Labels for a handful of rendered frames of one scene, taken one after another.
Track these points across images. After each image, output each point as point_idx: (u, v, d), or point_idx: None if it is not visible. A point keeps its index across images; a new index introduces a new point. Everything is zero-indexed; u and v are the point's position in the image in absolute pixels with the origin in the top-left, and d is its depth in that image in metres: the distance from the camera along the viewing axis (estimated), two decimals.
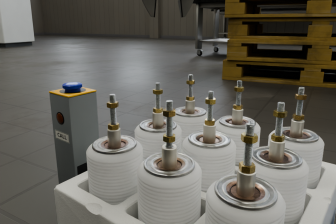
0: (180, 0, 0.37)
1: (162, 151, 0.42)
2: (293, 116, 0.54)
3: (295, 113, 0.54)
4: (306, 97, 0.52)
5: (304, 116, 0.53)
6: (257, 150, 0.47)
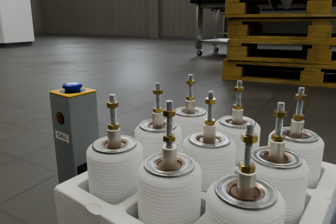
0: None
1: (162, 151, 0.42)
2: (293, 116, 0.54)
3: (295, 113, 0.54)
4: (306, 97, 0.52)
5: (304, 116, 0.53)
6: (257, 150, 0.47)
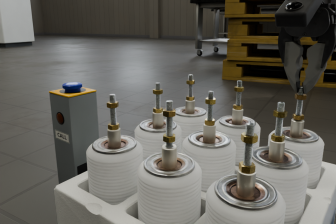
0: (300, 81, 0.52)
1: (162, 151, 0.42)
2: (293, 116, 0.54)
3: (295, 113, 0.54)
4: (306, 97, 0.52)
5: (303, 116, 0.53)
6: (257, 150, 0.47)
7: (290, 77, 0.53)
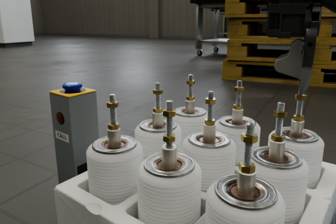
0: (299, 82, 0.51)
1: (162, 151, 0.42)
2: (300, 119, 0.53)
3: (295, 116, 0.53)
4: (299, 95, 0.53)
5: None
6: (257, 150, 0.47)
7: (300, 81, 0.49)
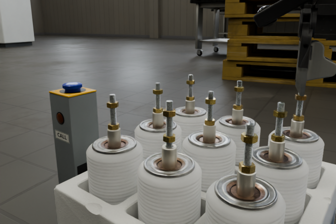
0: None
1: (162, 151, 0.42)
2: (300, 119, 0.53)
3: (295, 116, 0.53)
4: (299, 95, 0.53)
5: None
6: (257, 150, 0.47)
7: None
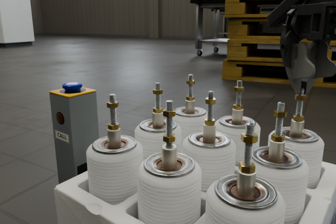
0: (306, 82, 0.51)
1: (162, 151, 0.42)
2: (292, 117, 0.54)
3: (296, 114, 0.54)
4: (306, 97, 0.52)
5: (303, 117, 0.53)
6: (257, 150, 0.47)
7: (314, 79, 0.52)
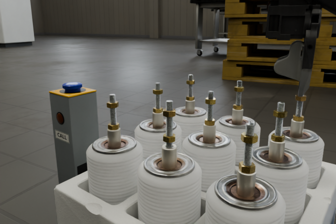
0: (299, 84, 0.51)
1: (162, 151, 0.42)
2: (301, 117, 0.54)
3: (303, 117, 0.53)
4: (295, 97, 0.52)
5: (293, 116, 0.53)
6: (257, 150, 0.47)
7: (299, 83, 0.49)
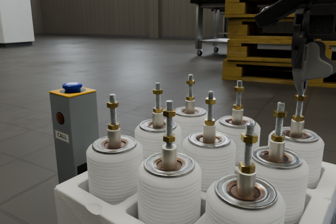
0: (305, 82, 0.52)
1: (162, 151, 0.42)
2: (303, 118, 0.53)
3: (301, 117, 0.53)
4: (294, 96, 0.53)
5: (292, 115, 0.54)
6: (257, 150, 0.47)
7: None
